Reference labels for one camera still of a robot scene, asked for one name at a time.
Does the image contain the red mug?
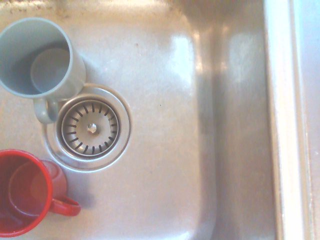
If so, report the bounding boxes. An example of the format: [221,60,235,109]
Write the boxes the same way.
[0,149,82,238]

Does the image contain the stainless steel double sink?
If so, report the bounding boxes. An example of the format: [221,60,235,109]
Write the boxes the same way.
[0,0,313,240]

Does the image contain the metal sink drain strainer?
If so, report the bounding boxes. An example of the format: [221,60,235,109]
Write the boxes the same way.
[43,83,132,173]

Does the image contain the grey mug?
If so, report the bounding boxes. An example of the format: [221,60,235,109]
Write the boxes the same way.
[0,16,87,125]

